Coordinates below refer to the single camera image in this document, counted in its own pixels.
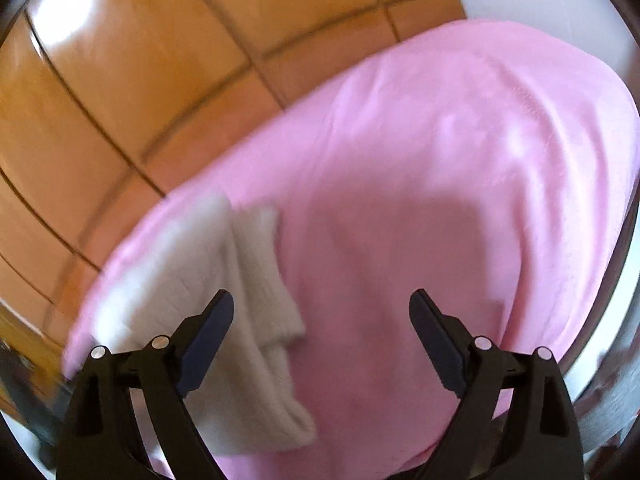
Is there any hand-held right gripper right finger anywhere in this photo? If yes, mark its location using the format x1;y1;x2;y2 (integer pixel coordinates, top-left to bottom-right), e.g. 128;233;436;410
408;288;584;480

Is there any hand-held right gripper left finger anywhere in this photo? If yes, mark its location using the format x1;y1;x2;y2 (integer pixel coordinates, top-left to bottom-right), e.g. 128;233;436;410
55;288;235;480

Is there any pink bed sheet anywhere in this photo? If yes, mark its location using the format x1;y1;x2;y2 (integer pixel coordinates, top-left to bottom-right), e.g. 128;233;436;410
62;17;640;480

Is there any white knit sweater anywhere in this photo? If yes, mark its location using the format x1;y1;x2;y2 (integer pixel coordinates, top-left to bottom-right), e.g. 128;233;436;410
92;195;319;457

